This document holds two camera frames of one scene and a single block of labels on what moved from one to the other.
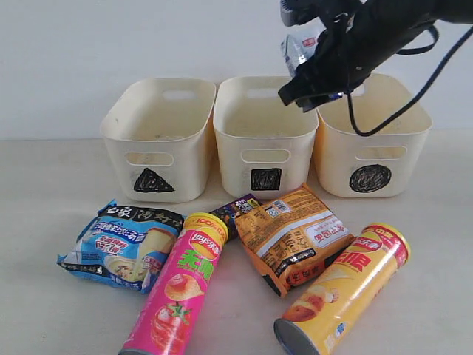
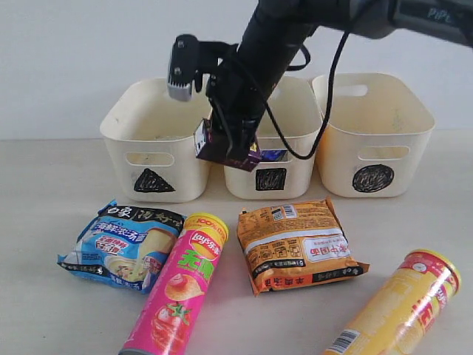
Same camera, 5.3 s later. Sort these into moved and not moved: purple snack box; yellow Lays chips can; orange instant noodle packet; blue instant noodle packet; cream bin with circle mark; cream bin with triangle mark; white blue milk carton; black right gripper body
Moved: purple snack box; black right gripper body; white blue milk carton; orange instant noodle packet; yellow Lays chips can
Not moved: cream bin with triangle mark; blue instant noodle packet; cream bin with circle mark
